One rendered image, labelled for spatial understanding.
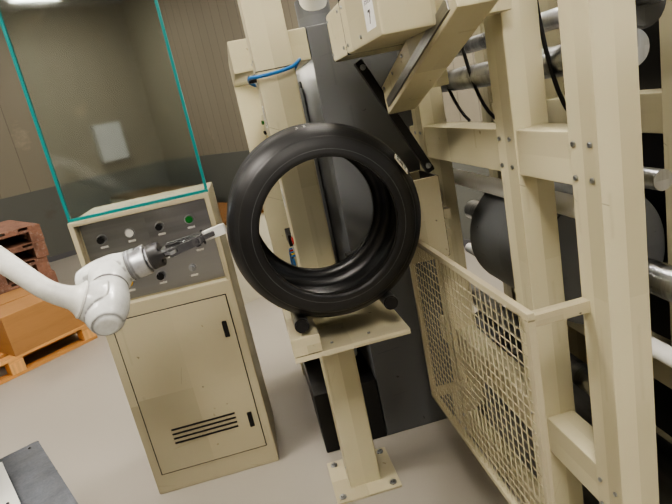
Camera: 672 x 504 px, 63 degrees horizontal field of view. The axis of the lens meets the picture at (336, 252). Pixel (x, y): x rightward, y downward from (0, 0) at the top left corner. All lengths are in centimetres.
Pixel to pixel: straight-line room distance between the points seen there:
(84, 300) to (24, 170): 793
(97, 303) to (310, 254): 78
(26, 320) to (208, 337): 264
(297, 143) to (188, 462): 165
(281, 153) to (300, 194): 44
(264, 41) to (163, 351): 131
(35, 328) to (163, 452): 245
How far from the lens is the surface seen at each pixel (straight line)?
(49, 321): 492
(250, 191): 151
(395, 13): 134
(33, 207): 942
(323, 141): 152
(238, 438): 262
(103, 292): 154
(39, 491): 186
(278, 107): 190
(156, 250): 164
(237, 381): 248
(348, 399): 220
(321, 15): 250
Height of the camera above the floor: 152
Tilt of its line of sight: 15 degrees down
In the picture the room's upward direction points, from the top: 12 degrees counter-clockwise
